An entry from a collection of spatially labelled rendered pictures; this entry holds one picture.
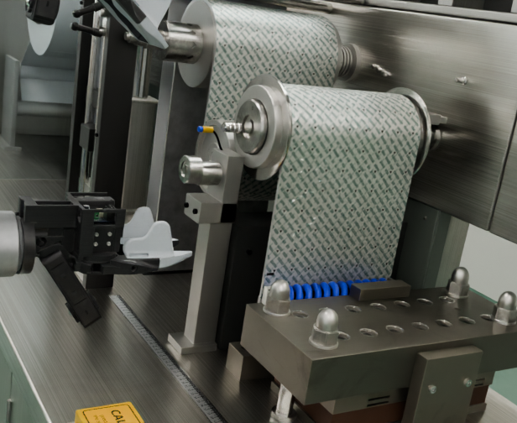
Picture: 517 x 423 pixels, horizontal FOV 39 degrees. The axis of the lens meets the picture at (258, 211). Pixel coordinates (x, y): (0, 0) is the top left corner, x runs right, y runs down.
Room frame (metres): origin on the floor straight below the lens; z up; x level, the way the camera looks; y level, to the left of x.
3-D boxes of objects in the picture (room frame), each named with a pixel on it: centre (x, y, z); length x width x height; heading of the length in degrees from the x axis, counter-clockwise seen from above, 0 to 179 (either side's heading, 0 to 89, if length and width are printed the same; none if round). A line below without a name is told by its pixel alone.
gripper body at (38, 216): (0.82, 0.22, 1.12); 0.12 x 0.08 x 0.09; 122
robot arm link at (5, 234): (0.78, 0.29, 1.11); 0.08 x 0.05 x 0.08; 32
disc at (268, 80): (1.02, 0.01, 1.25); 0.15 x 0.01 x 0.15; 32
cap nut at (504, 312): (0.99, -0.37, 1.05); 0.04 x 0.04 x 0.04
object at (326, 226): (1.03, -0.12, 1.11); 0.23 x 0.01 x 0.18; 122
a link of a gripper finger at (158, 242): (0.85, 0.11, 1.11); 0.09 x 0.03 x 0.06; 113
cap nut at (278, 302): (0.90, -0.04, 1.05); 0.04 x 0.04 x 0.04
